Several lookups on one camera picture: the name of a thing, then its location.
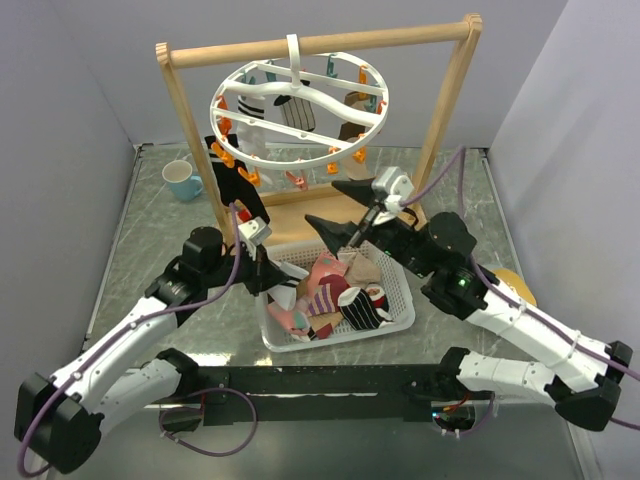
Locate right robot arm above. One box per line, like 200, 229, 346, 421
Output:
305, 180, 633, 432

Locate white plastic laundry basket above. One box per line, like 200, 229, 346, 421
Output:
255, 240, 415, 353

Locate black white striped sock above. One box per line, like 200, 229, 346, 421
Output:
273, 95, 316, 132

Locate wooden hanger stand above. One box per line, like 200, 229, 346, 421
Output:
156, 14, 483, 245

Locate beige folded sock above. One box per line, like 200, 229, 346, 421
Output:
338, 250, 382, 288

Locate black sock white stripes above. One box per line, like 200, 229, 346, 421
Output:
204, 135, 270, 224

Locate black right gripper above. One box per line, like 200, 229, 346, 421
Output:
302, 174, 432, 278

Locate cream brown ribbed sock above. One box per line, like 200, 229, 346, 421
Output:
334, 92, 374, 182

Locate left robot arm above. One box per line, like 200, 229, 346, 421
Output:
14, 227, 306, 478

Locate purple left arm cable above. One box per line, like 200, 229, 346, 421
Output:
16, 202, 259, 479

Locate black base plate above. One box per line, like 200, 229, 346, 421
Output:
154, 364, 468, 426

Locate pink sock left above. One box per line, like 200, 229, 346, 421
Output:
267, 302, 311, 337

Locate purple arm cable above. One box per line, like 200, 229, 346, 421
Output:
16, 202, 259, 479
397, 145, 640, 440

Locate aluminium rail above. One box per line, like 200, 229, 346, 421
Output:
48, 363, 580, 411

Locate red santa sock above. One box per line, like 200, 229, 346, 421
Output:
365, 283, 391, 321

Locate pink clothes peg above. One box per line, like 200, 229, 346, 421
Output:
285, 171, 308, 191

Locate white round clip hanger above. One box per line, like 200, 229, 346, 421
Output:
207, 34, 390, 181

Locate yellow dish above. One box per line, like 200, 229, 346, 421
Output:
490, 267, 537, 306

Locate orange clothes peg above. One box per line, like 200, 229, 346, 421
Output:
238, 167, 262, 187
326, 162, 339, 175

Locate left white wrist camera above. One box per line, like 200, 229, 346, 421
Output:
238, 217, 272, 247

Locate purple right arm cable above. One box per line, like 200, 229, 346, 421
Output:
397, 145, 640, 440

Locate purple striped sock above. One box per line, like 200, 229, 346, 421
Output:
307, 274, 350, 340

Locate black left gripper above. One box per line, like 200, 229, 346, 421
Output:
202, 241, 289, 296

